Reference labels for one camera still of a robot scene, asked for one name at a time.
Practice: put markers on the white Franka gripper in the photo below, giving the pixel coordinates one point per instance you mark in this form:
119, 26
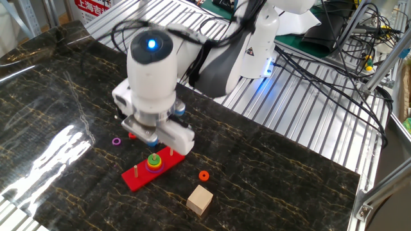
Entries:
176, 138

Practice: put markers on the red Hanoi base with pegs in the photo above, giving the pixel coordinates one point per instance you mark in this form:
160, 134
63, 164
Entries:
141, 183

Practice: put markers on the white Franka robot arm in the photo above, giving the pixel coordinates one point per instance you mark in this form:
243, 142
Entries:
151, 80

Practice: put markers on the plain wooden cube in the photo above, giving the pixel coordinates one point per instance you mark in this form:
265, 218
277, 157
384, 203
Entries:
199, 200

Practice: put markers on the black marble pattern mat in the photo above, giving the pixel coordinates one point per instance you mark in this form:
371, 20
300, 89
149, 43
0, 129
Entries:
257, 167

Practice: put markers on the green cutting mat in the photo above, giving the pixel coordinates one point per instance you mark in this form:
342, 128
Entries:
295, 48

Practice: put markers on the red white printed sign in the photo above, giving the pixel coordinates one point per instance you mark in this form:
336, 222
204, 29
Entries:
93, 11

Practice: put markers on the white sheet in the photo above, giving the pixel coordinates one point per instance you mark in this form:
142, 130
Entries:
302, 24

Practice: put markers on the black bag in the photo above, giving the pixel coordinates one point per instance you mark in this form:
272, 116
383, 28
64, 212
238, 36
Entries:
324, 35

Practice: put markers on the grey metal brace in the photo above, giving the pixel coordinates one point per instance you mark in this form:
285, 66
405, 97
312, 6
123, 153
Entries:
16, 17

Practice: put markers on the green item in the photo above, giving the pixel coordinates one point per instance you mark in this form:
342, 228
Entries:
407, 125

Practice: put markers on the brown cardboard panel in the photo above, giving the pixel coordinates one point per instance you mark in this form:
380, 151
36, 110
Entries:
407, 93

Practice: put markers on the blue clip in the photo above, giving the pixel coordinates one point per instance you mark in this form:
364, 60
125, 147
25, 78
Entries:
404, 53

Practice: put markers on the silver gripper-mounted camera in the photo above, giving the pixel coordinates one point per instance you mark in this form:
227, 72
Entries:
138, 130

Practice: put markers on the grey perforated shelf post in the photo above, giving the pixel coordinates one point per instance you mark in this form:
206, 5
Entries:
29, 17

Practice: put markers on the slanted aluminium profile post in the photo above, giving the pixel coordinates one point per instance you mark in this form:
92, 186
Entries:
353, 25

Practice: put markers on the aluminium table corner frame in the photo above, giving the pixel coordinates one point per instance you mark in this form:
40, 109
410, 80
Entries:
385, 181

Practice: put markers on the aluminium post with blue clip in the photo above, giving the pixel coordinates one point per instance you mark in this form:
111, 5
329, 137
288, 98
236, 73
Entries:
387, 64

